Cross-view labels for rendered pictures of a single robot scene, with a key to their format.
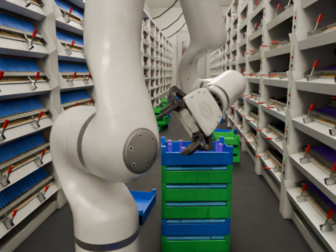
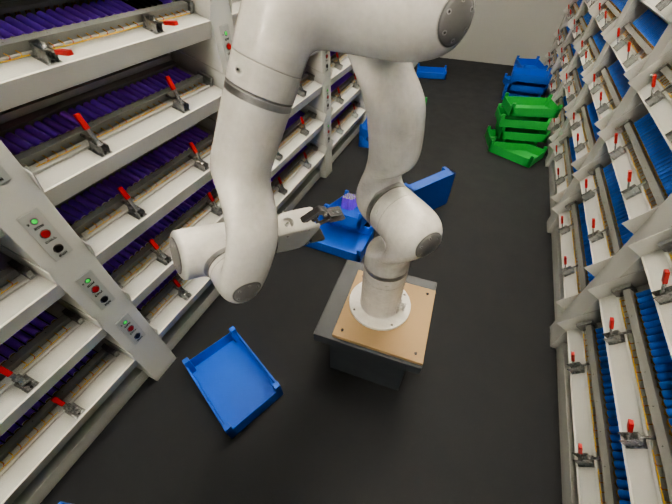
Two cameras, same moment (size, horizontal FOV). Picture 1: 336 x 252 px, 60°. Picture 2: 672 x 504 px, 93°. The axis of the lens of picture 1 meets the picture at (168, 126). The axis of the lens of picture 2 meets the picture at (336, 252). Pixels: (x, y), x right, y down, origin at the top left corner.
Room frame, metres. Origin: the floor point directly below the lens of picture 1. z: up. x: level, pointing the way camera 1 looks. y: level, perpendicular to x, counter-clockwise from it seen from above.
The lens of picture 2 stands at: (1.09, 0.17, 1.12)
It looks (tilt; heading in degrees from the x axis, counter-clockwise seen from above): 46 degrees down; 199
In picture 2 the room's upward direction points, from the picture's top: straight up
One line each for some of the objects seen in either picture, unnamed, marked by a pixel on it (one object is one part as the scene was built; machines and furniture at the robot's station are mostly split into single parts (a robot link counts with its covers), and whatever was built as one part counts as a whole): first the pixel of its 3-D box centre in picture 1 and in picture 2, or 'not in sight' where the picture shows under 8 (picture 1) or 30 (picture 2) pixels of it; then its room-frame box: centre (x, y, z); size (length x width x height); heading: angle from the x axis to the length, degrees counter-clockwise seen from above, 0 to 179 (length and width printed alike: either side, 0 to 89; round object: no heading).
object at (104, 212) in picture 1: (94, 168); (399, 240); (0.53, 0.14, 0.60); 0.19 x 0.12 x 0.24; 46
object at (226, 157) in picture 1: (194, 149); not in sight; (1.27, -0.12, 0.44); 0.30 x 0.20 x 0.08; 91
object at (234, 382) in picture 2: not in sight; (232, 377); (0.78, -0.31, 0.04); 0.30 x 0.20 x 0.08; 61
